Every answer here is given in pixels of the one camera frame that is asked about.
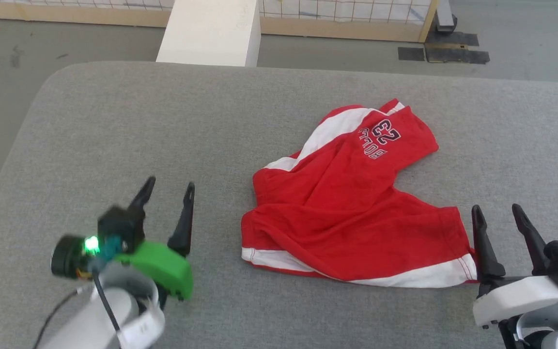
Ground small black floor mat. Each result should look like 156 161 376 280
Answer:
398 47 425 62

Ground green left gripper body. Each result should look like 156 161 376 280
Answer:
113 240 195 301

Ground white square pillar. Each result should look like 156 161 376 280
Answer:
156 0 262 68

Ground red white striped shorts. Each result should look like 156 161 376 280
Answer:
240 98 479 289

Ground wooden framed mesh fence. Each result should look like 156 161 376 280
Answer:
0 0 440 44

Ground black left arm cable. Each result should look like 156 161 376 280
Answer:
31 271 123 349

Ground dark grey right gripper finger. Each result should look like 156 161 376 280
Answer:
471 204 507 297
511 203 552 276

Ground grey wheeled machine base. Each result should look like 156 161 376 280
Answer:
436 0 458 33

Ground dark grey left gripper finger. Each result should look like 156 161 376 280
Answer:
167 182 196 258
126 176 157 219

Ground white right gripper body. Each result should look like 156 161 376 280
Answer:
472 275 558 330

